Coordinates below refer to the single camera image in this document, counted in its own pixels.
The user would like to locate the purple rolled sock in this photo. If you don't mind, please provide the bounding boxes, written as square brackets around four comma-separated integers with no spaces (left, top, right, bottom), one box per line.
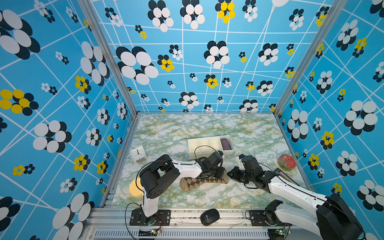
[221,138,232,151]

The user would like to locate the beige argyle sock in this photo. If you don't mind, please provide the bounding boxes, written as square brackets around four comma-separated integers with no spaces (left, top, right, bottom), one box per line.
[180,175,229,192]

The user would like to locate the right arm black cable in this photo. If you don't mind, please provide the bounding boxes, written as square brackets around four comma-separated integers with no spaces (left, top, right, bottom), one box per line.
[244,161,367,240]

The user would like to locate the yellow round sponge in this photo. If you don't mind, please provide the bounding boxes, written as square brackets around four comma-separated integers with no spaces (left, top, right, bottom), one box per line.
[129,178,143,198]

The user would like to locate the white compartment organizer tray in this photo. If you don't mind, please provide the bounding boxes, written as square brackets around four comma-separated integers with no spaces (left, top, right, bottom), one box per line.
[188,135,235,160]

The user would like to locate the black computer mouse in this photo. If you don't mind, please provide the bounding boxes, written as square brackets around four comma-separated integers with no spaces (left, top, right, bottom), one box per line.
[200,209,220,226]

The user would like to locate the green circuit board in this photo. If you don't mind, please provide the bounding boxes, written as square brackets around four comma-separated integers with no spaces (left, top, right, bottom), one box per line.
[138,229,161,237]
[268,229,290,240]

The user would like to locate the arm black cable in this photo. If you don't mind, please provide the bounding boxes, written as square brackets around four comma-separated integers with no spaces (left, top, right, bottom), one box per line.
[244,161,367,240]
[124,145,218,240]

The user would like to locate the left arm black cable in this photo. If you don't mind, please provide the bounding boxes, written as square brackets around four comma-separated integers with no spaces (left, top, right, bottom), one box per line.
[124,145,218,240]

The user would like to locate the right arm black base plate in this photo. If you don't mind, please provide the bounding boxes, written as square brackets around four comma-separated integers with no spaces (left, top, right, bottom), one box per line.
[245,210,292,228]

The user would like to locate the round red lid tin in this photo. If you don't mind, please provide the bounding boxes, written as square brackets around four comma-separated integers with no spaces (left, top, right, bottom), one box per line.
[277,155,297,171]

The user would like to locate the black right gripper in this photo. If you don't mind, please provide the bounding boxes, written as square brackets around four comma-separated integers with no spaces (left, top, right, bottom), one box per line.
[226,166,255,184]

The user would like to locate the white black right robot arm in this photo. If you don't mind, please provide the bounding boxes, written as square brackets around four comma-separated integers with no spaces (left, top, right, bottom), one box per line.
[228,155,366,240]

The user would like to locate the white square alarm clock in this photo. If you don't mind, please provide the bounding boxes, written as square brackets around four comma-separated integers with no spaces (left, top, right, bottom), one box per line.
[130,146,148,163]

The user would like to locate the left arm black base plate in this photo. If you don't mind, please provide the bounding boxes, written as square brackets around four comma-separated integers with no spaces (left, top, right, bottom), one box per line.
[128,208,171,227]

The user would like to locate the left green circuit board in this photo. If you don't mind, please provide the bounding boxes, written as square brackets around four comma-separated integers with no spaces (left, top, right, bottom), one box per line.
[138,229,161,237]

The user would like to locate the right green circuit board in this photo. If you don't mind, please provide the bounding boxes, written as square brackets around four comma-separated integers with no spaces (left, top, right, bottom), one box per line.
[268,229,290,240]

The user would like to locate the aluminium front rail frame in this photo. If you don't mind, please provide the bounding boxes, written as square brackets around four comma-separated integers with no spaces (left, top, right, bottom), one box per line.
[81,208,319,240]

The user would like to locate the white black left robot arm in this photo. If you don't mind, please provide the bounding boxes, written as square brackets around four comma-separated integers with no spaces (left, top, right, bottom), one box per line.
[138,151,225,218]

